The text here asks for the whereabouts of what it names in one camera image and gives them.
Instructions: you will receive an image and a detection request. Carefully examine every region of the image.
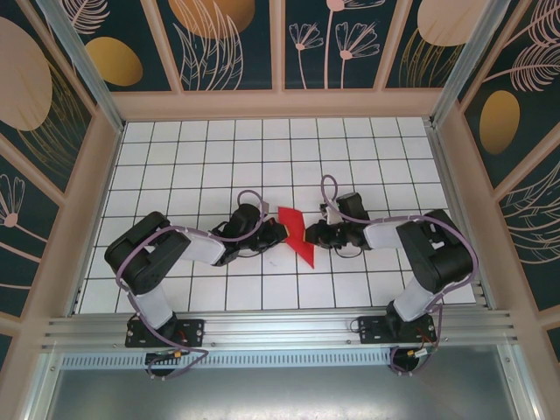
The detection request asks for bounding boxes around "red cloth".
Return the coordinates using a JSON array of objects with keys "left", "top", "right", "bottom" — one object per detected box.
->
[{"left": 277, "top": 206, "right": 317, "bottom": 269}]

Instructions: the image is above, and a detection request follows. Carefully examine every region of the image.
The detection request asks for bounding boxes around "grey metal sheet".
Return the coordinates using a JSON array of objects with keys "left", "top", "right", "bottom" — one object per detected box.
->
[{"left": 25, "top": 344, "right": 539, "bottom": 420}]

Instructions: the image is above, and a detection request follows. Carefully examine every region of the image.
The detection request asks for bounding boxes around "aluminium rail beam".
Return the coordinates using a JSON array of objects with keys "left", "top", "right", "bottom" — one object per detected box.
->
[{"left": 40, "top": 309, "right": 524, "bottom": 351}]

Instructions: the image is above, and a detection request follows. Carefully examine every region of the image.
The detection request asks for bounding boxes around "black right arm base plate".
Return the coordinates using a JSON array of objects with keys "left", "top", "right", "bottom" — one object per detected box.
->
[{"left": 357, "top": 314, "right": 437, "bottom": 345}]

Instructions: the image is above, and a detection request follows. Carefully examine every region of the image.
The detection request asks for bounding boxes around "aluminium side rail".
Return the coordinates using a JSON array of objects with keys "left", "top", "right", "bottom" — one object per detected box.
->
[{"left": 424, "top": 117, "right": 498, "bottom": 314}]

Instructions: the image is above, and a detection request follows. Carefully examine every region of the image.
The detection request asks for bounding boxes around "slotted metal cable tray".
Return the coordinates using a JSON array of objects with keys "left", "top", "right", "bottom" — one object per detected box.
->
[{"left": 60, "top": 353, "right": 397, "bottom": 369}]

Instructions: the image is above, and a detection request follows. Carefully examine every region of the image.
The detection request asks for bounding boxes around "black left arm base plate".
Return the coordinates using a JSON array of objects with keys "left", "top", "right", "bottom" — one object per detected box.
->
[{"left": 125, "top": 318, "right": 206, "bottom": 349}]

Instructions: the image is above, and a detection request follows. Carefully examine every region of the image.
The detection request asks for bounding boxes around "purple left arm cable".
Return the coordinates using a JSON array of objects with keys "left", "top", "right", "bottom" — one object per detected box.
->
[{"left": 115, "top": 190, "right": 270, "bottom": 382}]

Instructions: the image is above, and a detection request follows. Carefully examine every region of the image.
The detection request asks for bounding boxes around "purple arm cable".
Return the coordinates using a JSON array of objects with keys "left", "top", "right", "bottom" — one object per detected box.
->
[
  {"left": 321, "top": 174, "right": 478, "bottom": 377},
  {"left": 115, "top": 190, "right": 270, "bottom": 382}
]

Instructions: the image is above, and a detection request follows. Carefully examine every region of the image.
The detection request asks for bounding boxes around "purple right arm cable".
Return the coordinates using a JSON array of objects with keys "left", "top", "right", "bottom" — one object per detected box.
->
[{"left": 321, "top": 174, "right": 478, "bottom": 377}]

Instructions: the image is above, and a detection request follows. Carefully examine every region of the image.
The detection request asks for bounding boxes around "aluminium frame post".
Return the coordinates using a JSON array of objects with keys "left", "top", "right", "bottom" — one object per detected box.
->
[
  {"left": 428, "top": 0, "right": 513, "bottom": 130},
  {"left": 34, "top": 0, "right": 128, "bottom": 135}
]

